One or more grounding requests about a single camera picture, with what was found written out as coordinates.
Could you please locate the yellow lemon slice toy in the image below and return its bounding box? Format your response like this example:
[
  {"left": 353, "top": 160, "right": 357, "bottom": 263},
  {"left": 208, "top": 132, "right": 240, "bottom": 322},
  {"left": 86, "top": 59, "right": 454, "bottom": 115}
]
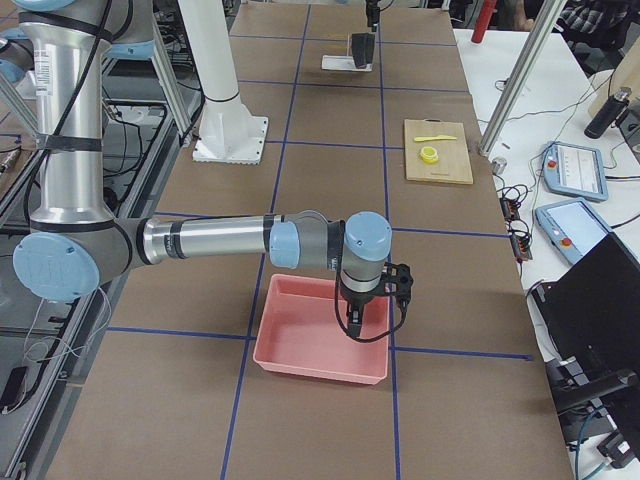
[{"left": 419, "top": 146, "right": 439, "bottom": 164}]

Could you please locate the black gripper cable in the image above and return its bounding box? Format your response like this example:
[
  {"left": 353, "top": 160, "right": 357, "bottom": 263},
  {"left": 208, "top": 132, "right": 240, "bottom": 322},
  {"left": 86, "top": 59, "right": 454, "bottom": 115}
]
[{"left": 332, "top": 219, "right": 409, "bottom": 344}]

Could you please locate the teach pendant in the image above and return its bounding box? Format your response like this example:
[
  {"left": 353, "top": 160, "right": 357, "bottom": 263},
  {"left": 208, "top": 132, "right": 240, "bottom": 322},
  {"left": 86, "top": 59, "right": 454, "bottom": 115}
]
[
  {"left": 542, "top": 142, "right": 609, "bottom": 202},
  {"left": 534, "top": 197, "right": 612, "bottom": 265}
]

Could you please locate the yellow plastic knife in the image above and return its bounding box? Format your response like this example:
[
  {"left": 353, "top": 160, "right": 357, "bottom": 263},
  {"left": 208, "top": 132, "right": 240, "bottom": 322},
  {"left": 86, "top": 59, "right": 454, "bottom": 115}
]
[{"left": 413, "top": 134, "right": 458, "bottom": 143}]

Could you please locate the wooden cutting board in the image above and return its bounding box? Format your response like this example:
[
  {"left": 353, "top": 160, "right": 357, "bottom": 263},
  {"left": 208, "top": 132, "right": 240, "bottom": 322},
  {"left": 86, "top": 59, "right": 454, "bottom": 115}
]
[{"left": 404, "top": 119, "right": 473, "bottom": 185}]

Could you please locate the black water bottle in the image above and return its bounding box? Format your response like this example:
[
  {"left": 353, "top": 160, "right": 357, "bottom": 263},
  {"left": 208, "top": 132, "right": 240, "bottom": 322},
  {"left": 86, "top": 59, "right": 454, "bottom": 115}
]
[{"left": 584, "top": 86, "right": 632, "bottom": 139}]

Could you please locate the aluminium frame post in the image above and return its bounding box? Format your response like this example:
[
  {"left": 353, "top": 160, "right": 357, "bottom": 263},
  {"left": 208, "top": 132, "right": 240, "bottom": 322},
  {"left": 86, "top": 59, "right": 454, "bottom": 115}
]
[{"left": 478, "top": 0, "right": 566, "bottom": 157}]

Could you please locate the black laptop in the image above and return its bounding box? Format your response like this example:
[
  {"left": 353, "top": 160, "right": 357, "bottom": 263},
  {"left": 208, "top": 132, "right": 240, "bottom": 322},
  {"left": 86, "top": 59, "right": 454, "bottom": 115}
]
[{"left": 532, "top": 233, "right": 639, "bottom": 374}]

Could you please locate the lower teach pendant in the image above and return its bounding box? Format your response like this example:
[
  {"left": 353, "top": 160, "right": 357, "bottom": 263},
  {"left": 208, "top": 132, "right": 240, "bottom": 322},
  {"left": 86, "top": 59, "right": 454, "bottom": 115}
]
[{"left": 534, "top": 197, "right": 612, "bottom": 265}]

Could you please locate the red cylinder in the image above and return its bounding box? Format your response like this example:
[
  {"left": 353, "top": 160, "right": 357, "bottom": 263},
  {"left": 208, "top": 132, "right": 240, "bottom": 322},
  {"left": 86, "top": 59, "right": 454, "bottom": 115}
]
[{"left": 471, "top": 0, "right": 497, "bottom": 44}]

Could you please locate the pink plastic bin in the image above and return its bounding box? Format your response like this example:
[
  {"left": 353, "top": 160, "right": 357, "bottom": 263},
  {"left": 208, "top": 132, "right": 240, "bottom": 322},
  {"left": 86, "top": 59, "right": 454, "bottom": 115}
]
[{"left": 253, "top": 274, "right": 389, "bottom": 385}]

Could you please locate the white towel rack stand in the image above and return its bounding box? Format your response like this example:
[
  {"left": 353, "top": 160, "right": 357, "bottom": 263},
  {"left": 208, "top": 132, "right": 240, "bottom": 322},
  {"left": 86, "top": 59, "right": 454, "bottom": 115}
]
[{"left": 321, "top": 35, "right": 374, "bottom": 72}]

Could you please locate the upper teach pendant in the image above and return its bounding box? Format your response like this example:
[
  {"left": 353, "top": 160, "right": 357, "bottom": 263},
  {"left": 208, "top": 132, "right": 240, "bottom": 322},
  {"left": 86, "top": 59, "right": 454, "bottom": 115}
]
[{"left": 542, "top": 142, "right": 609, "bottom": 202}]

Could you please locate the white camera pillar base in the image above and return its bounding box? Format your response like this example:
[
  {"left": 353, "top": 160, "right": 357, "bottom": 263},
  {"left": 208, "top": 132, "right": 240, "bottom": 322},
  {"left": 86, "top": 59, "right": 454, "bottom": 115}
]
[{"left": 179, "top": 0, "right": 269, "bottom": 165}]

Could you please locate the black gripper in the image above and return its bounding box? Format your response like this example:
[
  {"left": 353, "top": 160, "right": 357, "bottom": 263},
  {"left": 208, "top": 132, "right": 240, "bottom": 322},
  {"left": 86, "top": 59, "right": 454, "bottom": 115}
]
[
  {"left": 340, "top": 287, "right": 385, "bottom": 336},
  {"left": 366, "top": 0, "right": 380, "bottom": 32}
]

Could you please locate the grey cloth towel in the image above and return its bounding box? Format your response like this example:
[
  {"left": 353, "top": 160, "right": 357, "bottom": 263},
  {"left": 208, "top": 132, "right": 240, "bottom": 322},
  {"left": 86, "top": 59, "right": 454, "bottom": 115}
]
[{"left": 351, "top": 32, "right": 375, "bottom": 69}]

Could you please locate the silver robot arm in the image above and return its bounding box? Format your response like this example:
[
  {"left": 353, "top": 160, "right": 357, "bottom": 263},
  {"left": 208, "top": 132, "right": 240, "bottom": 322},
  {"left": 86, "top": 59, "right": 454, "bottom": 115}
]
[{"left": 13, "top": 1, "right": 397, "bottom": 340}]

